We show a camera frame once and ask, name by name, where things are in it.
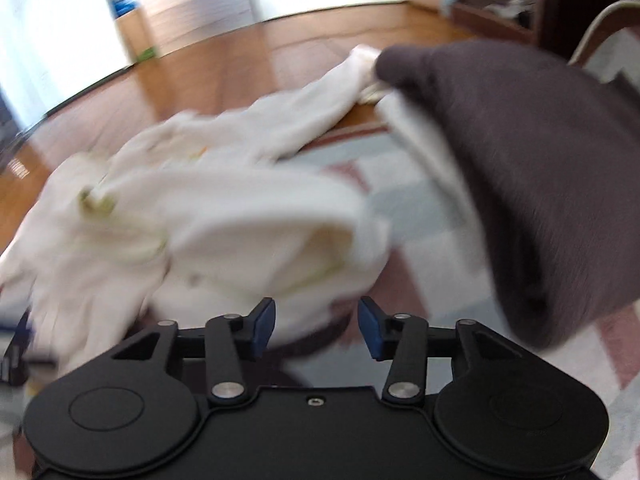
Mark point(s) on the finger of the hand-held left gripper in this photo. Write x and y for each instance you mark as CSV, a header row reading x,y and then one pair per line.
x,y
15,365

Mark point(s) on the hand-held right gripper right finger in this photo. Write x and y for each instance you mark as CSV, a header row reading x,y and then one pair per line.
x,y
367,327

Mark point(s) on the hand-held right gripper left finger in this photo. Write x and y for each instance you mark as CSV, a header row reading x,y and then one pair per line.
x,y
265,325

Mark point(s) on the white clothes heap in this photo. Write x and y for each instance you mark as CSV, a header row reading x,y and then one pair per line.
x,y
225,220

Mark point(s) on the dark grey garment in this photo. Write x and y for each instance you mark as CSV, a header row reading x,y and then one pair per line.
x,y
525,160

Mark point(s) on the patterned rug with white trim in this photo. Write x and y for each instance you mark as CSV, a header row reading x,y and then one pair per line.
x,y
425,195

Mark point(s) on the blue bag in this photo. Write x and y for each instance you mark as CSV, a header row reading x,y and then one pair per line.
x,y
126,6

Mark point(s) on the white items on shelf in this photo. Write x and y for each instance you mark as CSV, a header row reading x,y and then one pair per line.
x,y
507,7

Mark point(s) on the dark wooden shelf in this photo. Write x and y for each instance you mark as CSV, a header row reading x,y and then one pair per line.
x,y
550,10

